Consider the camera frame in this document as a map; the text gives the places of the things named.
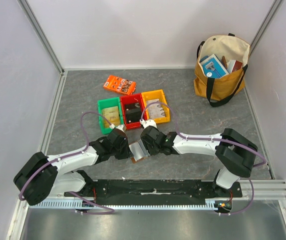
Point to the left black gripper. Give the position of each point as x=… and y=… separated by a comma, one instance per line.
x=127, y=153

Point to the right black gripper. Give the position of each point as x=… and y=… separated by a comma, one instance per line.
x=147, y=146

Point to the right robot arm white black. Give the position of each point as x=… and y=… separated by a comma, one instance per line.
x=236, y=153

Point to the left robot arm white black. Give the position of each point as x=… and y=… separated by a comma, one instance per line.
x=43, y=176

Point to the gold cards in green bin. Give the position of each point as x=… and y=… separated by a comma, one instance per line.
x=112, y=114

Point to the white cards in yellow bin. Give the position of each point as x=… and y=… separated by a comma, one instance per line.
x=156, y=111

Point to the black cards in red bin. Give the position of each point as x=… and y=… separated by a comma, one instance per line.
x=132, y=112

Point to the green plastic bin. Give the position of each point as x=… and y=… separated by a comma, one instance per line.
x=105, y=103

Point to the yellow plastic bin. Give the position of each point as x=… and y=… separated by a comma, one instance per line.
x=156, y=96

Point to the orange snack box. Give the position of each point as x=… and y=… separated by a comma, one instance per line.
x=119, y=85

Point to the yellow canvas tote bag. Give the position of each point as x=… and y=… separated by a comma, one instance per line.
x=220, y=91

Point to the blue white razor box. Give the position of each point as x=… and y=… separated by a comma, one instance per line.
x=213, y=67

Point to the brown item in bag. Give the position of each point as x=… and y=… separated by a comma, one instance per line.
x=223, y=61

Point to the white red box in bag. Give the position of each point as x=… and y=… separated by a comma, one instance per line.
x=233, y=65

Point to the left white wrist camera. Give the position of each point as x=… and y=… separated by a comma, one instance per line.
x=121, y=127

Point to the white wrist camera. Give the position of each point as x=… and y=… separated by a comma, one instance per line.
x=148, y=123
x=121, y=127

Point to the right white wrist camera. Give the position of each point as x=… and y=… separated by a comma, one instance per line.
x=148, y=123

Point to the black mounting base plate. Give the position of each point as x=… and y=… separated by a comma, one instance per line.
x=107, y=188

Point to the grey slotted cable duct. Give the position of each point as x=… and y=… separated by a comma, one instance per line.
x=76, y=203

